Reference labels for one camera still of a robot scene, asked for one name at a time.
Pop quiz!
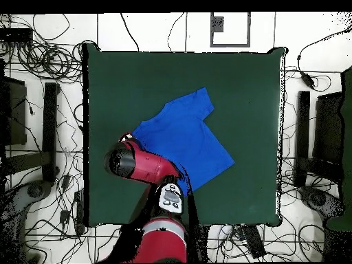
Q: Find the black power strip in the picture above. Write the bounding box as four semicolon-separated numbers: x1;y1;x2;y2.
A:
74;189;85;234

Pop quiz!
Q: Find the blue laundry garment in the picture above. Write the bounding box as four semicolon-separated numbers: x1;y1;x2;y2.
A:
131;87;236;197

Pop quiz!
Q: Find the flat black box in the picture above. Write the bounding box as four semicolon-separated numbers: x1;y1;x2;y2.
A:
0;27;33;43

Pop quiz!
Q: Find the long black box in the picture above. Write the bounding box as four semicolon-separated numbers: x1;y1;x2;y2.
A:
243;224;267;259

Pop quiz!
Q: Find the grey chair base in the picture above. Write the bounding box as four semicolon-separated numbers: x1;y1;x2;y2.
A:
298;185;346;221
0;179;54;221

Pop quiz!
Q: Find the grey floor frame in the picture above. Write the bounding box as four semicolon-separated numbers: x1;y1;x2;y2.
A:
210;12;252;48

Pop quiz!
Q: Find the black monitor box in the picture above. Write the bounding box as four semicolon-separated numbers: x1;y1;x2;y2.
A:
0;75;28;146
312;91;344;166

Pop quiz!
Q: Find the black power adapter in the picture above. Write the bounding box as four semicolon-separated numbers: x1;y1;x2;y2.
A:
300;71;316;90

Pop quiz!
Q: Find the coil of black cables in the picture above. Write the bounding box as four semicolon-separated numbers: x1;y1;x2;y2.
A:
16;38;85;83

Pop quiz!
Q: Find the dark green table cloth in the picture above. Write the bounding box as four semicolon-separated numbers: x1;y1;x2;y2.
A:
82;43;288;228

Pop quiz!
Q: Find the green cloth covered table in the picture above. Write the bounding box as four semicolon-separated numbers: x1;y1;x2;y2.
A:
325;65;352;232

